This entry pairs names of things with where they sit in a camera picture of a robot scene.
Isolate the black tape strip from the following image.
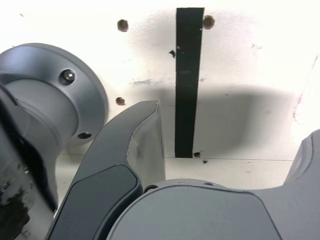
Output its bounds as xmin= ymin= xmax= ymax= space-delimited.
xmin=174 ymin=7 xmax=205 ymax=159

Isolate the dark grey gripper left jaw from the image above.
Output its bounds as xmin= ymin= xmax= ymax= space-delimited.
xmin=47 ymin=99 xmax=167 ymax=240

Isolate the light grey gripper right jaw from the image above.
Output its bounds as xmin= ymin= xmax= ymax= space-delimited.
xmin=106 ymin=129 xmax=320 ymax=240

